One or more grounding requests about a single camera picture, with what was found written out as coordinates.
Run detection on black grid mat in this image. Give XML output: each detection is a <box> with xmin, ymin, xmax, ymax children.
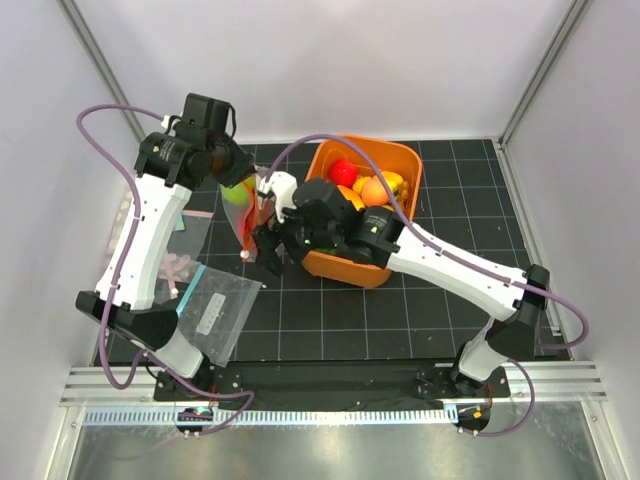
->
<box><xmin>189</xmin><ymin>139</ymin><xmax>530</xmax><ymax>362</ymax></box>

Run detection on purple cable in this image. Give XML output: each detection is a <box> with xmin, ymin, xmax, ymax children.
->
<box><xmin>77</xmin><ymin>103</ymin><xmax>256</xmax><ymax>436</ymax></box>
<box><xmin>267</xmin><ymin>133</ymin><xmax>590</xmax><ymax>439</ymax></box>

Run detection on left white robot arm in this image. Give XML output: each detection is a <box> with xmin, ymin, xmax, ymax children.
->
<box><xmin>76</xmin><ymin>93</ymin><xmax>255</xmax><ymax>400</ymax></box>

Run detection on orange plastic basket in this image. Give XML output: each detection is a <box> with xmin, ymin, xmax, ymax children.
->
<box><xmin>302</xmin><ymin>134</ymin><xmax>423</xmax><ymax>289</ymax></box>

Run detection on orange zip clear bag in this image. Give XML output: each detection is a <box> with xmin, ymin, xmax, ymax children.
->
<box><xmin>220</xmin><ymin>166</ymin><xmax>274</xmax><ymax>262</ymax></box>

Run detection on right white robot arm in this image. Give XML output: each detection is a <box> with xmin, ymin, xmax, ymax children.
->
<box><xmin>252</xmin><ymin>172</ymin><xmax>550</xmax><ymax>396</ymax></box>

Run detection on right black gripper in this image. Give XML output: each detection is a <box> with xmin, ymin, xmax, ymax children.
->
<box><xmin>251</xmin><ymin>203</ymin><xmax>339</xmax><ymax>278</ymax></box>

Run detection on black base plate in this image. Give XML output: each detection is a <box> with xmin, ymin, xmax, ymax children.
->
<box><xmin>152</xmin><ymin>360</ymin><xmax>511</xmax><ymax>412</ymax></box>

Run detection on green toy apple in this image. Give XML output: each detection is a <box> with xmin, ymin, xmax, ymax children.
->
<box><xmin>221</xmin><ymin>176</ymin><xmax>255</xmax><ymax>207</ymax></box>

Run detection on red toy chili pepper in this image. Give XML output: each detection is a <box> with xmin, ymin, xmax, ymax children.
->
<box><xmin>242</xmin><ymin>198</ymin><xmax>260</xmax><ymax>250</ymax></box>

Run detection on red toy apple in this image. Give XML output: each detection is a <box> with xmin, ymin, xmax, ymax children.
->
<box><xmin>328</xmin><ymin>158</ymin><xmax>359</xmax><ymax>188</ymax></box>

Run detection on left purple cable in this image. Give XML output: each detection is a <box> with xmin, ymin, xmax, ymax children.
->
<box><xmin>77</xmin><ymin>103</ymin><xmax>256</xmax><ymax>436</ymax></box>

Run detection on blue zip clear bag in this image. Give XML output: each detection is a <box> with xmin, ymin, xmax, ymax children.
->
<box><xmin>176</xmin><ymin>264</ymin><xmax>262</xmax><ymax>367</ymax></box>

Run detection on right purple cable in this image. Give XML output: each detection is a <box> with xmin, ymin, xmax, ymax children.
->
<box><xmin>267</xmin><ymin>133</ymin><xmax>590</xmax><ymax>439</ymax></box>

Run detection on pink dotted zip bag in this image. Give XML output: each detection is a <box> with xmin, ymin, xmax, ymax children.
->
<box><xmin>96</xmin><ymin>199</ymin><xmax>212</xmax><ymax>310</ymax></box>

